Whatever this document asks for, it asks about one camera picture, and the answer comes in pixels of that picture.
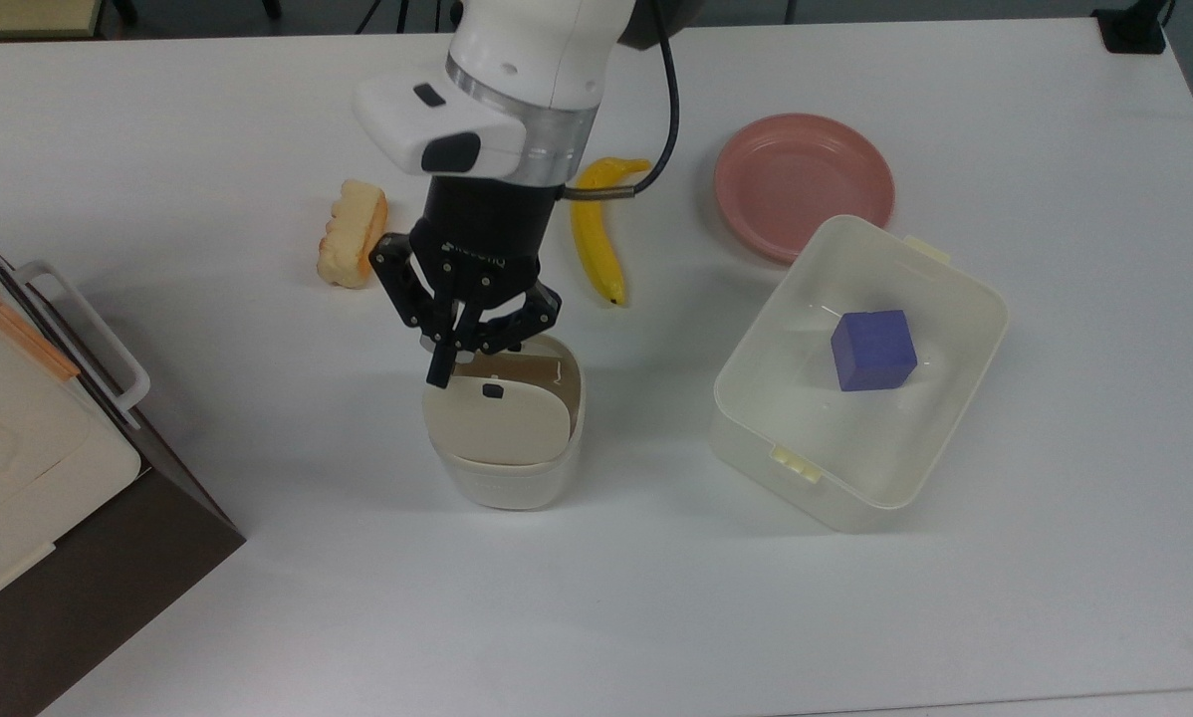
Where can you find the yellow banana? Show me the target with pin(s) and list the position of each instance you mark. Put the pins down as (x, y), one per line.
(596, 249)

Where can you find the translucent white storage box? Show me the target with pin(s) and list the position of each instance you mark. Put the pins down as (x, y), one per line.
(955, 339)

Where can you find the white toaster oven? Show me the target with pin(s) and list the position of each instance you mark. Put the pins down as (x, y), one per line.
(29, 478)

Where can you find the purple cube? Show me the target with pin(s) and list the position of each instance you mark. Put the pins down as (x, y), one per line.
(873, 351)

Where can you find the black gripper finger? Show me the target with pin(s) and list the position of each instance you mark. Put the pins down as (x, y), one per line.
(532, 317)
(419, 294)

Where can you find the yellow side table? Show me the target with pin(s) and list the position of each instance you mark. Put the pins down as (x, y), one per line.
(24, 15)

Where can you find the black table clamp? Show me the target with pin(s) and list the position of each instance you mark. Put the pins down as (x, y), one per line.
(1134, 32)

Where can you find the cream trash can lid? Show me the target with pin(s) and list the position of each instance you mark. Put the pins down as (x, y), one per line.
(497, 423)

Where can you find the cream sponge cake slice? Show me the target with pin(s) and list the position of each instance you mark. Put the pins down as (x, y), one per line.
(356, 237)

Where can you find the pink plate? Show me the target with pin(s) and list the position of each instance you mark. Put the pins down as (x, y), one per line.
(786, 184)

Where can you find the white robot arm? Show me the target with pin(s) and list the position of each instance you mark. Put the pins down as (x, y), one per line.
(527, 60)

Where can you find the small white trash can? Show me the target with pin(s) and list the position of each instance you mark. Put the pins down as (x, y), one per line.
(507, 483)

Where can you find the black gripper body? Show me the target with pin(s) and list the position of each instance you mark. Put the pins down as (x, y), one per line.
(482, 234)

